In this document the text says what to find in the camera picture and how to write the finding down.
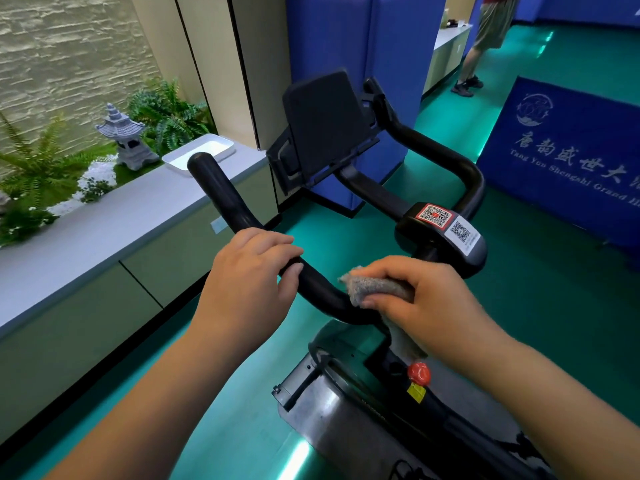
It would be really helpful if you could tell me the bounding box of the white plastic tray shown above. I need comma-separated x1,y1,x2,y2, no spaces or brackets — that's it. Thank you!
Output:
161,133,237,177

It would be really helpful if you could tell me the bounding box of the black exercise bike frame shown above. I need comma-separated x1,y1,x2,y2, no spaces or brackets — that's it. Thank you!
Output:
272,202,556,480

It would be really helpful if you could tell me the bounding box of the red round knob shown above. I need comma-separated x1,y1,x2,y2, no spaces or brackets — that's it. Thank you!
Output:
407,362,432,387

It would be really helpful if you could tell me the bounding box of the green moss mat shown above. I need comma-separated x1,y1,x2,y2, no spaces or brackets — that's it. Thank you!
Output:
65,154,166,215

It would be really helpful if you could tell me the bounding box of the grey stone pagoda lantern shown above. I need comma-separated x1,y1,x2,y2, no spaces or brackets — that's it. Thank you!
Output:
95,103,160,171

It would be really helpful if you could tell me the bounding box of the large bushy fern plant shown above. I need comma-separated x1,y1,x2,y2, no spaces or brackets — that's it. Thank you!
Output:
127,77,217,155

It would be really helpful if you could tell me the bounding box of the blue wall pad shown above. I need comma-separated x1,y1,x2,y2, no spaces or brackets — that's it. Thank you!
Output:
285,0,447,215

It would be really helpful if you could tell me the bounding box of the black exercise bike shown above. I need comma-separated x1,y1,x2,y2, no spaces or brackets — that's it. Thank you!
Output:
277,354,551,480

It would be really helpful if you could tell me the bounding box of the pale hallway cabinet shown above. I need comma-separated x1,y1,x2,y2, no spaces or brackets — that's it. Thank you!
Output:
422,23,473,95

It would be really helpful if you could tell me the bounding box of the slim green fern plant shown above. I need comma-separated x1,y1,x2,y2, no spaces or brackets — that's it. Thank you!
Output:
0,112,119,208

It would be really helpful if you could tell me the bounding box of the black tablet holder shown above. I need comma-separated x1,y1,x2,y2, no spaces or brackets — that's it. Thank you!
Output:
266,69,413,223

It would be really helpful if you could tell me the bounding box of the small dark green shrub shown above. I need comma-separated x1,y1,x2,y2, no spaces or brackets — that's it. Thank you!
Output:
79,177,115,203
0,207,59,245

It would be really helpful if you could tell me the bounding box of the grey cleaning cloth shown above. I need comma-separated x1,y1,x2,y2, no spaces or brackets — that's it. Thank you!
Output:
339,266,429,363

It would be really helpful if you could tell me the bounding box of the patch of white pebbles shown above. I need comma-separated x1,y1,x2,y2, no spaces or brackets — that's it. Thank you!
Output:
47,159,119,217

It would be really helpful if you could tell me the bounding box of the blue hotel banner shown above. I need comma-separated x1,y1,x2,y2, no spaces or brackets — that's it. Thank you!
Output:
477,77,640,255

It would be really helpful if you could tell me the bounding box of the long cabinet with grey top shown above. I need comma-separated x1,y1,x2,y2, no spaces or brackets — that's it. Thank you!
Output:
0,142,280,445

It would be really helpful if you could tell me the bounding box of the person's right hand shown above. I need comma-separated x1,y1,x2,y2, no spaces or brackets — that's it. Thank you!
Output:
359,255,506,381

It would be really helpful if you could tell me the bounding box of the person's left hand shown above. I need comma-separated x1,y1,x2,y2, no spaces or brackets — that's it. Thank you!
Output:
192,227,305,368

